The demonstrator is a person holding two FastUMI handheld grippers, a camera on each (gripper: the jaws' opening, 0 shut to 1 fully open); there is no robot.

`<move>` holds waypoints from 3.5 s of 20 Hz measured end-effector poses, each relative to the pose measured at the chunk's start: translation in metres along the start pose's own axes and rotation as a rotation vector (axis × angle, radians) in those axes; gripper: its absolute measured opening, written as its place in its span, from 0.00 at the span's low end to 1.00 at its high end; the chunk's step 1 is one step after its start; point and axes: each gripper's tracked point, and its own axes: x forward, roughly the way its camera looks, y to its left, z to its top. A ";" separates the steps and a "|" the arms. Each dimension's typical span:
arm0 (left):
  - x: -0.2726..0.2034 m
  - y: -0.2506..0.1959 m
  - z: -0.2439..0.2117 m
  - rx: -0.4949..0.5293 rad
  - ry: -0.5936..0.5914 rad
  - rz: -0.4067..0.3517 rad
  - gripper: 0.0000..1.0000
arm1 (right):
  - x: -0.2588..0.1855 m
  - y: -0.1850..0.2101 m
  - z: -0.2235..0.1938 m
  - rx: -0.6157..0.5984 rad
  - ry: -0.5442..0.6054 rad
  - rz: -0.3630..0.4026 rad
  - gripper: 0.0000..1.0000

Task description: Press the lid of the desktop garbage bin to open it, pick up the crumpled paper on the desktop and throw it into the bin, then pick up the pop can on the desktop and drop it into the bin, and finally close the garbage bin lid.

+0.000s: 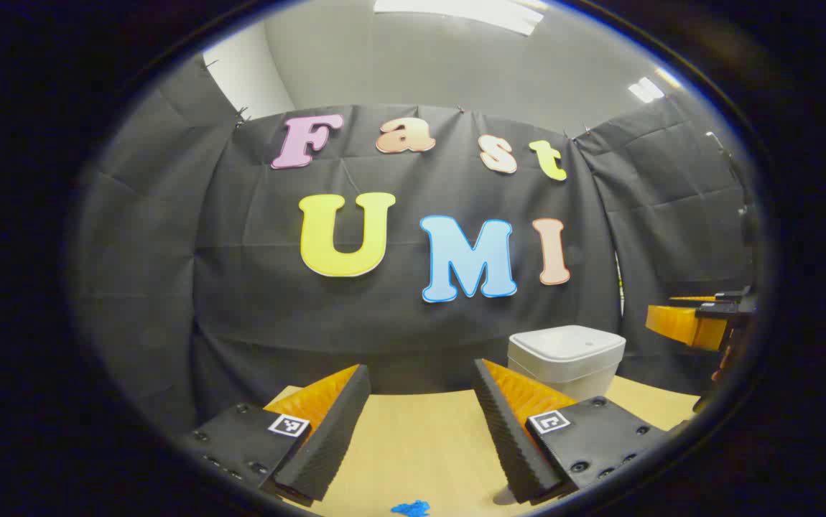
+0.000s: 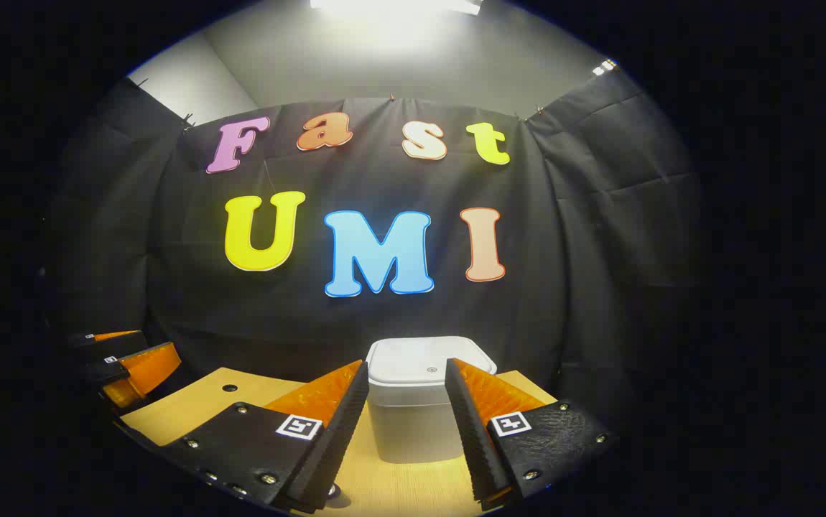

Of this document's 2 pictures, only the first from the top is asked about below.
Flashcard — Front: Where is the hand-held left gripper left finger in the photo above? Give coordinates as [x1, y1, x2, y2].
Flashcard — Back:
[183, 363, 372, 503]

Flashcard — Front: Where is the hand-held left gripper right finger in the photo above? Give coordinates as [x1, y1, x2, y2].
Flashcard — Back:
[472, 358, 671, 505]

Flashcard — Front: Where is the white desktop garbage bin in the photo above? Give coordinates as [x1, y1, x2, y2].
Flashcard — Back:
[508, 325, 627, 403]

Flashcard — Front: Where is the wooden desktop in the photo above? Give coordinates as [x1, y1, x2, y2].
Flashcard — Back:
[262, 375, 701, 517]

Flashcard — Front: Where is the black backdrop cloth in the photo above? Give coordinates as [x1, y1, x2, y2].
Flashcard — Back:
[72, 54, 762, 439]

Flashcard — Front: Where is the small ceiling light panel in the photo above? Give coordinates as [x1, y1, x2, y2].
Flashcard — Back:
[627, 75, 667, 103]

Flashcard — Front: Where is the long ceiling light panel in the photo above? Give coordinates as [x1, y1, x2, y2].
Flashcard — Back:
[373, 0, 544, 37]

